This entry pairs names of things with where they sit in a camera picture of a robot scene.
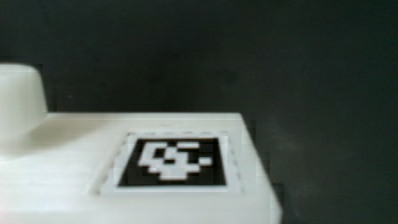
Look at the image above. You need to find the white drawer tray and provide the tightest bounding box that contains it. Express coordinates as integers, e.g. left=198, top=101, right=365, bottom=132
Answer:
left=0, top=63, right=283, bottom=224

